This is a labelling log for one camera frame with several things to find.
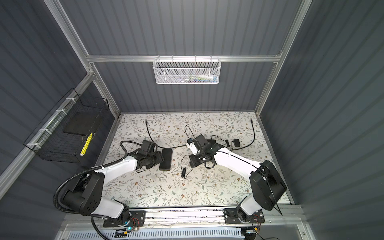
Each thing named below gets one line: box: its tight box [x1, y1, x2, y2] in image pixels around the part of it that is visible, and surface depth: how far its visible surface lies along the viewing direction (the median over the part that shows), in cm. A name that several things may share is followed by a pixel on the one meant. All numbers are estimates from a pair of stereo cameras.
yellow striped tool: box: [79, 132, 94, 156], surface depth 71 cm
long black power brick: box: [159, 149, 173, 171], surface depth 93 cm
